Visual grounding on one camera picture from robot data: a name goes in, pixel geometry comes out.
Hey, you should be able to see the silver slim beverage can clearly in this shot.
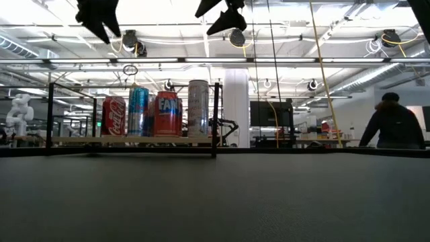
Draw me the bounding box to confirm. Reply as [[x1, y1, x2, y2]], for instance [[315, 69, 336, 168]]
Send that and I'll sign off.
[[187, 79, 210, 138]]

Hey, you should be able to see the blue silver Red Bull can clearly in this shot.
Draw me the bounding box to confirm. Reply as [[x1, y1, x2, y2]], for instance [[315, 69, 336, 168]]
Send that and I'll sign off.
[[127, 86, 150, 137]]

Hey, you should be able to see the red Coca-Cola can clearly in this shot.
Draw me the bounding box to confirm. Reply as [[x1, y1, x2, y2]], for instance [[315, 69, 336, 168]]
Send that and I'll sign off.
[[101, 95, 127, 137]]

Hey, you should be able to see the black-framed wooden shelf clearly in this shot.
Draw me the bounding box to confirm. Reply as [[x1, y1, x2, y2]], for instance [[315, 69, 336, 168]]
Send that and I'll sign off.
[[45, 81, 222, 159]]

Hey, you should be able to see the white pillar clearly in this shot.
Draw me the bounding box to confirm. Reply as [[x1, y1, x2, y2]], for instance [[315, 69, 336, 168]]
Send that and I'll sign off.
[[223, 69, 251, 149]]

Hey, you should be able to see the black monitor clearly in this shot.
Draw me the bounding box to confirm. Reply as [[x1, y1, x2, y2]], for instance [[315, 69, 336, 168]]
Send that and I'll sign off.
[[249, 100, 294, 128]]

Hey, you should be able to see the person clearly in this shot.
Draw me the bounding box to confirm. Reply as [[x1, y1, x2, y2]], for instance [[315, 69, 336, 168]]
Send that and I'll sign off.
[[358, 91, 427, 150]]

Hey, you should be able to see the black cable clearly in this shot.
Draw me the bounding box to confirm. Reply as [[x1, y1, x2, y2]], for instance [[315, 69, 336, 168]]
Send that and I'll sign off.
[[250, 0, 263, 140], [266, 0, 282, 149]]

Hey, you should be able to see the hanging black ring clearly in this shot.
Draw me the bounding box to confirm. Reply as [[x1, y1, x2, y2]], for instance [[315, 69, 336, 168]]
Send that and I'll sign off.
[[122, 64, 139, 77]]

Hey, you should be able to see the yellow cable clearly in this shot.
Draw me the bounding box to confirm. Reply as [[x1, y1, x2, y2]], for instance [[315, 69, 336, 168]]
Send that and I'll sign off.
[[308, 0, 343, 149]]

